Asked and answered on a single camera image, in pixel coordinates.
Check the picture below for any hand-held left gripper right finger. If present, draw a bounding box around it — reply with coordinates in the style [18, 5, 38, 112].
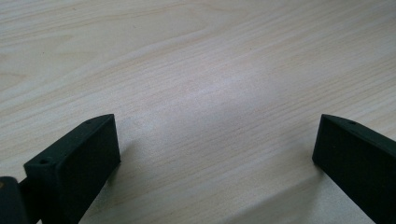
[311, 113, 396, 224]

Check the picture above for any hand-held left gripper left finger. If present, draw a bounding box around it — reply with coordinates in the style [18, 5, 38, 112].
[23, 113, 121, 224]

